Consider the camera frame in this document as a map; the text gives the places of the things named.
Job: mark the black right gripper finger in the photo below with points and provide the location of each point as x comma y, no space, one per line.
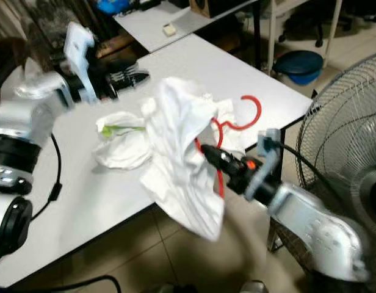
223,155
221,165

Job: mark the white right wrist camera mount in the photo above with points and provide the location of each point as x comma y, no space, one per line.
268,143

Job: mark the blue round bin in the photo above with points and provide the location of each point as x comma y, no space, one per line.
298,64

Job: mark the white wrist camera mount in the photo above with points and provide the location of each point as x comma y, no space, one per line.
268,143
79,52

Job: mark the green plastic hanger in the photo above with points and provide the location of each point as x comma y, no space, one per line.
108,129

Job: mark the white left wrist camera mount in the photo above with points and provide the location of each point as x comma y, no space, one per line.
79,52

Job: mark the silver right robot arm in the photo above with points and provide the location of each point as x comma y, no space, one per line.
316,226

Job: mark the white desk with white legs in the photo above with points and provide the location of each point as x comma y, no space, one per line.
274,36

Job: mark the white shirt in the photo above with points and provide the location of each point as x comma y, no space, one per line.
179,146

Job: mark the brown cardboard box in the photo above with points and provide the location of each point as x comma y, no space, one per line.
118,44

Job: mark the grey robot right foot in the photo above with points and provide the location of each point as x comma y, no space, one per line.
254,287

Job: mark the white crumpled garment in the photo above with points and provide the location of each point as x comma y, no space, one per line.
121,152

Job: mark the wooden speaker box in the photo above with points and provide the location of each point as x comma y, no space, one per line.
215,7

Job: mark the white office table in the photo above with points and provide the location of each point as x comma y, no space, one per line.
151,21

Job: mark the small beige box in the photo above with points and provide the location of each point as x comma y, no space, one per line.
169,30

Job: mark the blue plastic box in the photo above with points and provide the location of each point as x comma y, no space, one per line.
113,6

